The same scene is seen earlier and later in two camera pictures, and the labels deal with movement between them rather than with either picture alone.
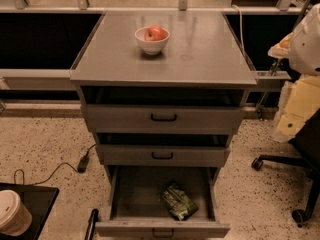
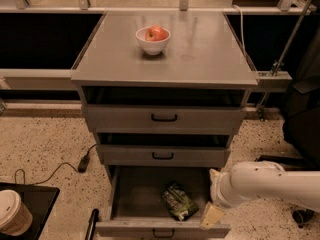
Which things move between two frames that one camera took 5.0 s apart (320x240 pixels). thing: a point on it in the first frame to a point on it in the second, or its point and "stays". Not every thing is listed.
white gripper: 306,47 to 218,188
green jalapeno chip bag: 178,201 stays
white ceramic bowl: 153,47 stays
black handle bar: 92,220 stays
